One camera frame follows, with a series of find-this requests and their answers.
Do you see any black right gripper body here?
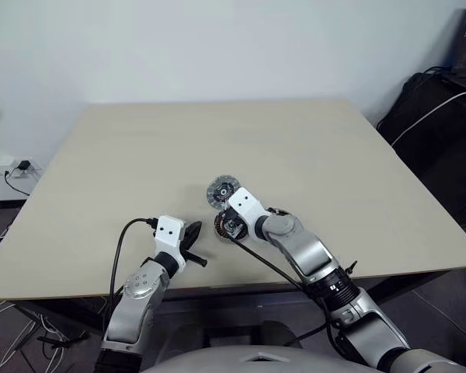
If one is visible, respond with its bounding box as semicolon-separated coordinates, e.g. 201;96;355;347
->
222;211;251;245

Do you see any spoked metal rotor disc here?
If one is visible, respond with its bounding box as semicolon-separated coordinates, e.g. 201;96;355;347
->
206;175;240;209

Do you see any white cable on bag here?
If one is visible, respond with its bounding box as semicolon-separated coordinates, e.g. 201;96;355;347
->
390;91;466;148

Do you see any black adapter cable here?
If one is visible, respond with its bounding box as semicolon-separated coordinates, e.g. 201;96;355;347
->
3;167;31;196

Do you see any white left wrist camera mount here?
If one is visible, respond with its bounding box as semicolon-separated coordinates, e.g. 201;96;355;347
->
154;214;188;270

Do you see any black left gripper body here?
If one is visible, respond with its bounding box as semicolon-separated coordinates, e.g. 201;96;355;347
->
179;225;194;260

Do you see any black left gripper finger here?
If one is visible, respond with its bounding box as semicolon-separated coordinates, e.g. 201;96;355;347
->
185;220;203;250
184;250;208;269

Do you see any black bag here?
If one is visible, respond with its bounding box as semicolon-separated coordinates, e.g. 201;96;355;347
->
376;71;466;231

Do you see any beige wooden table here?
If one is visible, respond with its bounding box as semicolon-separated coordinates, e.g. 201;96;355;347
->
0;99;466;302

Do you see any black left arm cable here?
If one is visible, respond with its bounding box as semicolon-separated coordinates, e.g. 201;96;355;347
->
107;217;160;323

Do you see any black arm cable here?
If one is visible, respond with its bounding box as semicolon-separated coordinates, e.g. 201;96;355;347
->
232;237;358;357
107;217;160;323

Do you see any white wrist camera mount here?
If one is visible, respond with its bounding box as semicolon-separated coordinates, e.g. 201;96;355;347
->
227;187;266;239
154;214;188;270

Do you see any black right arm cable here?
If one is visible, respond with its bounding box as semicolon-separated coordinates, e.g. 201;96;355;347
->
232;237;358;357

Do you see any dark rounded shape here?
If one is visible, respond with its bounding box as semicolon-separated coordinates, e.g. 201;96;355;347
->
256;320;302;349

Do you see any silver robot torso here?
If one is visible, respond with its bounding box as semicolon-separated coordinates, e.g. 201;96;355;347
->
139;344;377;373

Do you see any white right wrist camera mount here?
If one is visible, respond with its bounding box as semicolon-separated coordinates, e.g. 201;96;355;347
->
227;187;266;239

